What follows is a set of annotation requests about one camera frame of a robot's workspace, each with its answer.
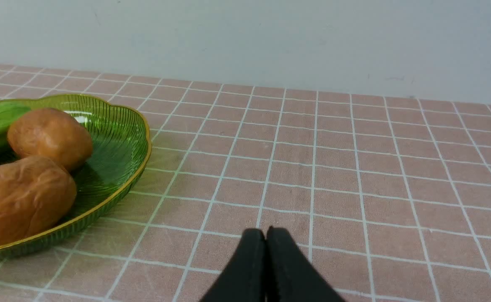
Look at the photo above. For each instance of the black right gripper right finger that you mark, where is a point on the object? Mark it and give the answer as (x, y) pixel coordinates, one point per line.
(290, 276)

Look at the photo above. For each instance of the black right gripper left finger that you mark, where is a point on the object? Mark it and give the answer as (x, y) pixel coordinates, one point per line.
(242, 279)

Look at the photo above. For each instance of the pink checkered tablecloth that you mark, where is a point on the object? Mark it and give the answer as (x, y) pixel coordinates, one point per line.
(390, 198)

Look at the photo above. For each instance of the green glass plate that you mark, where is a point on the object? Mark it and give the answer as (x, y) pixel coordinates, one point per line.
(122, 147)

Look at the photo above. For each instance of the brown potato near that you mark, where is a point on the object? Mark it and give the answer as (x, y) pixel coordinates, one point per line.
(35, 193)

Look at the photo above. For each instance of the brown potato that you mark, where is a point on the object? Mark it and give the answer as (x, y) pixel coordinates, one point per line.
(52, 133)
(35, 193)

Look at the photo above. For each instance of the brown potato far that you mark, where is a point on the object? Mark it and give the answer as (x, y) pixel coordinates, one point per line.
(52, 133)

